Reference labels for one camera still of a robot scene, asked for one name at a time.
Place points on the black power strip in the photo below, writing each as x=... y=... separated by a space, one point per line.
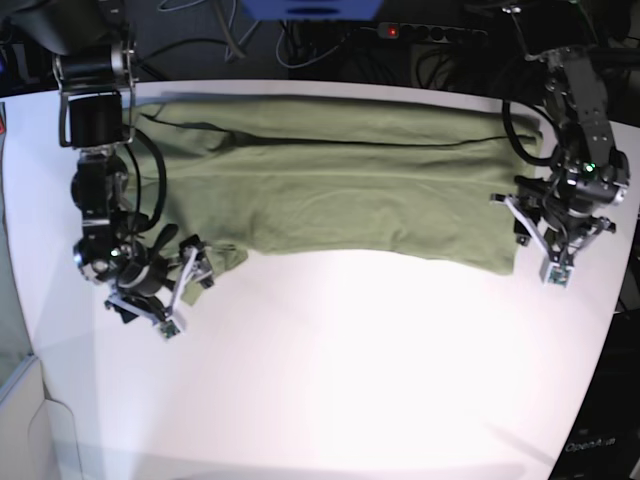
x=426 y=33

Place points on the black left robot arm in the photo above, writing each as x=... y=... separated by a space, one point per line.
x=588 y=171

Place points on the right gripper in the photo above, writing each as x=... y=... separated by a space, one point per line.
x=154 y=290

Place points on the green T-shirt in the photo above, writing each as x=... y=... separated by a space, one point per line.
x=287 y=175

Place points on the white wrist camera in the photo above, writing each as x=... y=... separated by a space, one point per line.
x=557 y=274
x=169 y=329

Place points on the black OpenArm base box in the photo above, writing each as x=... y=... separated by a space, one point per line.
x=604 y=440

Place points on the blue box overhead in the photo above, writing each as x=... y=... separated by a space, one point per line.
x=314 y=10

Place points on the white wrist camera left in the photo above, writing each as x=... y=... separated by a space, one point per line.
x=557 y=274

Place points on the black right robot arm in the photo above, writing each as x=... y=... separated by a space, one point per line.
x=93 y=66

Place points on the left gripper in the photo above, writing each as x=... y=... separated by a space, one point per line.
x=543 y=217

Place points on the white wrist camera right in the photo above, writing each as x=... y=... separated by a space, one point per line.
x=169 y=329

